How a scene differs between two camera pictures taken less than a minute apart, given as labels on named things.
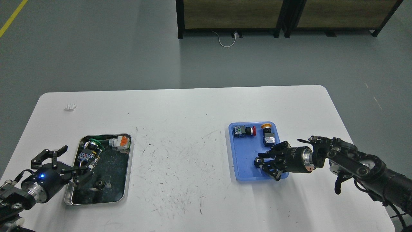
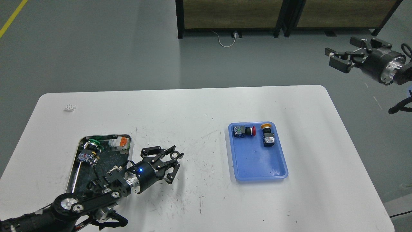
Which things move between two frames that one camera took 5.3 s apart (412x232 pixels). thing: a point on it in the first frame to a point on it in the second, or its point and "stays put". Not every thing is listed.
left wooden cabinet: (229, 14) stays put
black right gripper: (298, 159) to (384, 64)
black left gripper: (42, 186) to (149, 170)
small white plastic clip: (70, 107) stays put
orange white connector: (121, 143) stays put
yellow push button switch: (268, 138) stays put
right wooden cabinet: (330, 16) stays put
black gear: (258, 160) to (174, 154)
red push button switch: (242, 130) stays put
